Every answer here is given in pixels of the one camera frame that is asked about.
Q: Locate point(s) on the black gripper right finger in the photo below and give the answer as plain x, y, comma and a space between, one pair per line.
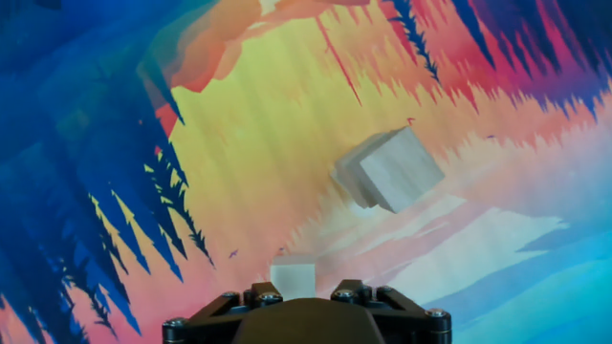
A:
408, 322

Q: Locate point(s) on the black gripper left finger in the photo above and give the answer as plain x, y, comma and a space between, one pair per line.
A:
215, 322

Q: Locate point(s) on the sunset forest printed cloth mat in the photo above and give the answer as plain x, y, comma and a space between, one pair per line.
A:
239, 143

